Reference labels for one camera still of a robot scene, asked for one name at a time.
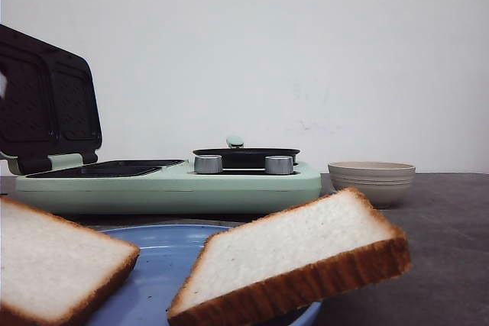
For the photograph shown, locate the silver control knob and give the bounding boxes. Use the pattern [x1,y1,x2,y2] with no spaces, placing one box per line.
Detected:
[194,154,223,175]
[265,156,294,176]

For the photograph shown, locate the mint green breakfast maker base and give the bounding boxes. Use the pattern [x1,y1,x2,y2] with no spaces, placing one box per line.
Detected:
[13,160,322,215]

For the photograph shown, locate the right silver control knob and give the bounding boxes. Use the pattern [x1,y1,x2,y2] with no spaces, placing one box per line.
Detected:
[265,156,294,176]

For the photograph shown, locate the cream ribbed bowl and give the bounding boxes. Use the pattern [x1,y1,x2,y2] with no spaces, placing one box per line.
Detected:
[328,161,416,208]

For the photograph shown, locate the left silver control knob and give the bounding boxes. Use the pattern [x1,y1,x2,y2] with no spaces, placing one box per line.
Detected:
[194,154,223,175]

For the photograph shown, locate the black round frying pan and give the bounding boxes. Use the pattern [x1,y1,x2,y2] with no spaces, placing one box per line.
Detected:
[193,140,300,169]

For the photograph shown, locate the breakfast maker hinged lid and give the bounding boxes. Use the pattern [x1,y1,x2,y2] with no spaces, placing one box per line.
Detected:
[1,25,102,176]

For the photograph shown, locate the white bread slice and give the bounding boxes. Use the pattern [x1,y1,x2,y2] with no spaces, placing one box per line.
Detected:
[1,199,140,325]
[167,188,410,325]

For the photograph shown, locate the blue round plate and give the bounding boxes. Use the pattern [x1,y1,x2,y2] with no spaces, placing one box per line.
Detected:
[86,224,322,326]

